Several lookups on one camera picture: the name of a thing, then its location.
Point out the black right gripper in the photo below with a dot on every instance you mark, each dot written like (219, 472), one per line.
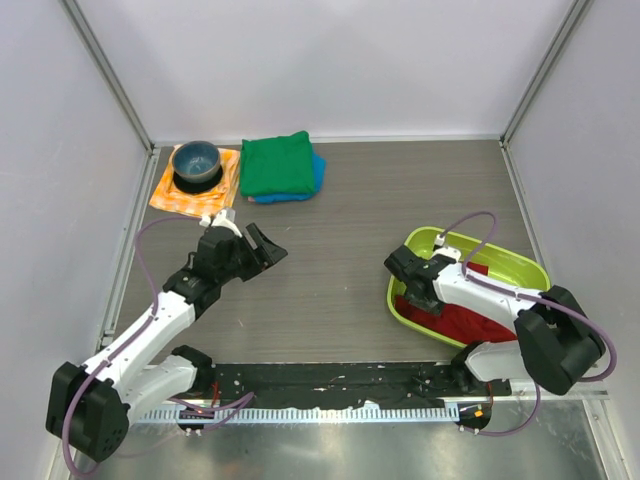
(429, 306)

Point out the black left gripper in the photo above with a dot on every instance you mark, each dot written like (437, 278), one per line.
(265, 255)

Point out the red t-shirt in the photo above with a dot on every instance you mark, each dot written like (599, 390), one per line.
(457, 326)

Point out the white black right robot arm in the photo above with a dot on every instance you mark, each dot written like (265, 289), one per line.
(555, 346)

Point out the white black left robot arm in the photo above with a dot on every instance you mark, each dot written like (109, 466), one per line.
(92, 405)

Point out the black saucer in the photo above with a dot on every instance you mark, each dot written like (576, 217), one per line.
(192, 188)

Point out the green folded t-shirt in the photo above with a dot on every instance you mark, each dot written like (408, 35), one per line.
(259, 157)

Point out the orange checkered cloth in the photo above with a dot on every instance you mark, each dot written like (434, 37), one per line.
(168, 197)

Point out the blue folded t-shirt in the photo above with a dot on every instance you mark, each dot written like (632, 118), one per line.
(298, 180)

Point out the blue ceramic bowl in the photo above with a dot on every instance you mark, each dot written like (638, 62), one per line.
(196, 161)

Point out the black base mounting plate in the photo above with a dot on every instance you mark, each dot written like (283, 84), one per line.
(338, 386)

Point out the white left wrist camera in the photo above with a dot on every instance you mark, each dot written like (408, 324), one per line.
(224, 218)

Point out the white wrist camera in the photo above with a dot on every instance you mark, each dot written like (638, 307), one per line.
(224, 218)
(442, 248)

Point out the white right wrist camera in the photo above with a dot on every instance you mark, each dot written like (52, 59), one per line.
(442, 248)

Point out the white slotted cable duct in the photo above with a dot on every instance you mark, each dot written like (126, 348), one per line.
(368, 413)

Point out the left aluminium frame post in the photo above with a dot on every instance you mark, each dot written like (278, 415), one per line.
(98, 55)

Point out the aluminium frame post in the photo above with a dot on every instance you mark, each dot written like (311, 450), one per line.
(98, 55)
(569, 24)

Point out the right aluminium frame post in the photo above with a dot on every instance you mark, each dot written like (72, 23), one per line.
(569, 24)

